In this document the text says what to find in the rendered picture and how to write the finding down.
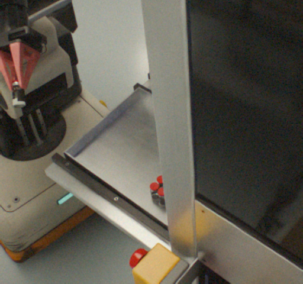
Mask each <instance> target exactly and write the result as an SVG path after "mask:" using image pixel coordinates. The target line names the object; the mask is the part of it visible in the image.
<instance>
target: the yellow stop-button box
mask: <svg viewBox="0 0 303 284"><path fill-rule="evenodd" d="M188 267H189V264H188V263H187V262H185V261H184V260H181V259H180V257H179V256H177V255H175V254H174V253H172V252H171V251H170V250H168V249H167V247H165V246H163V245H162V244H160V243H156V244H155V245H154V247H153V248H152V249H151V250H150V251H149V252H148V253H147V254H146V255H145V256H144V257H143V258H142V260H141V261H140V262H139V264H138V265H136V266H135V267H134V268H133V270H132V273H133V278H134V283H135V284H175V283H176V282H177V281H178V279H179V278H180V277H181V276H182V275H183V274H184V272H185V271H186V270H187V268H188Z"/></svg>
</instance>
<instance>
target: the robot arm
mask: <svg viewBox="0 0 303 284"><path fill-rule="evenodd" d="M43 43H44V44H47V37H46V36H44V35H42V34H41V33H39V32H38V31H36V30H34V29H32V28H30V26H29V17H28V1H27V0H0V70H1V72H2V74H3V76H4V79H5V81H6V82H7V84H8V87H9V89H10V91H12V88H13V87H12V81H14V80H18V81H19V83H20V87H21V88H22V89H24V90H26V89H27V87H28V84H29V81H30V78H31V75H32V73H33V70H34V68H35V66H36V64H37V62H38V60H39V58H40V53H42V52H43V45H41V44H43ZM23 58H24V59H26V60H27V67H26V70H25V75H23ZM5 63H7V64H8V65H9V67H10V70H11V76H12V80H11V77H10V75H9V71H8V69H7V66H6V64H5Z"/></svg>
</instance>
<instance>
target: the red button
mask: <svg viewBox="0 0 303 284"><path fill-rule="evenodd" d="M147 253H148V252H147V251H146V250H145V249H143V248H139V249H138V250H137V251H135V252H134V253H133V254H132V255H131V257H130V261H129V265H130V267H131V268H132V269H133V268H134V267H135V266H136V265H138V264H139V262H140V261H141V260H142V258H143V257H144V256H145V255H146V254H147Z"/></svg>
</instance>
